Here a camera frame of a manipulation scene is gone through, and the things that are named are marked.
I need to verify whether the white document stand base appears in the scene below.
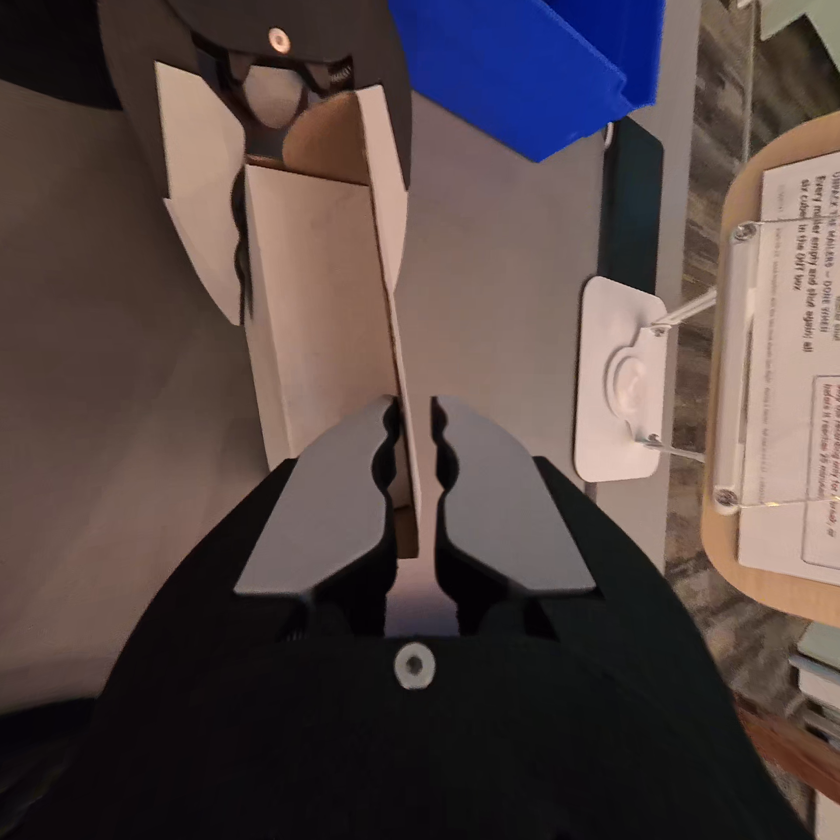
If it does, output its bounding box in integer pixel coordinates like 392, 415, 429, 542
573, 276, 670, 484

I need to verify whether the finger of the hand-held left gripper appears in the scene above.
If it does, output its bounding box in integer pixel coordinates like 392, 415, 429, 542
154, 61, 250, 328

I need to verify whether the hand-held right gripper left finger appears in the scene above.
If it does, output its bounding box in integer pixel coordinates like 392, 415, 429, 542
234, 395, 400, 597

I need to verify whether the blue plastic bin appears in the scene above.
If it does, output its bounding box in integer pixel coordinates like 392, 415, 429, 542
387, 0, 659, 163

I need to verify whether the instruction sheet on wooden board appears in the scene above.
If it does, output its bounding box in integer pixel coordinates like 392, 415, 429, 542
697, 128, 840, 627

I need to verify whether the brown wooden plank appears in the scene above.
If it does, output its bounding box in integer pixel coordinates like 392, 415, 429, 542
738, 709, 840, 791

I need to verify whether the clear document ledge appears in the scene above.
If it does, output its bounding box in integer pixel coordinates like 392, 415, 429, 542
714, 222, 840, 514

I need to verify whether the printed instruction sheet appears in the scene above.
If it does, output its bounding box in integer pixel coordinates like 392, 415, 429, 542
736, 151, 840, 586

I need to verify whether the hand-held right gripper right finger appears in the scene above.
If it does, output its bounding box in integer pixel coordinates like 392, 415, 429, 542
430, 395, 598, 598

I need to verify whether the white cardboard mailer box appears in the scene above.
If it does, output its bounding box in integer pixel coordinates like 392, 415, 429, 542
241, 84, 422, 560

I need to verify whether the dark cloth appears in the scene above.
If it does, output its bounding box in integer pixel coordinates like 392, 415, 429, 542
0, 696, 99, 840

